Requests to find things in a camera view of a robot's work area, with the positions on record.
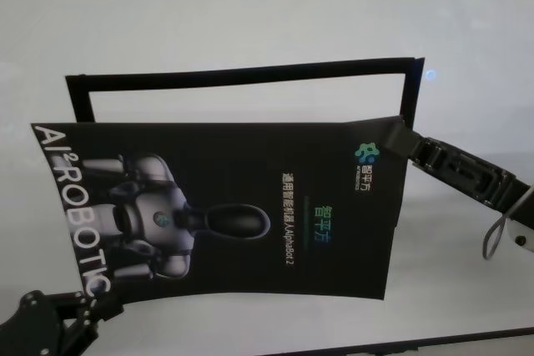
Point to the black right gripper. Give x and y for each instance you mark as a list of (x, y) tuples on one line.
[(459, 172)]

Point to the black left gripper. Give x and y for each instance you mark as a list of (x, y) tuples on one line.
[(41, 327)]

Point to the black robot print poster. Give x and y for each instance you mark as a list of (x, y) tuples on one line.
[(250, 164)]

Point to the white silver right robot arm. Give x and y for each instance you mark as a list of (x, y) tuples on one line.
[(523, 239)]

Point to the black tape frame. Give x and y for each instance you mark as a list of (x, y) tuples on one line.
[(250, 73)]

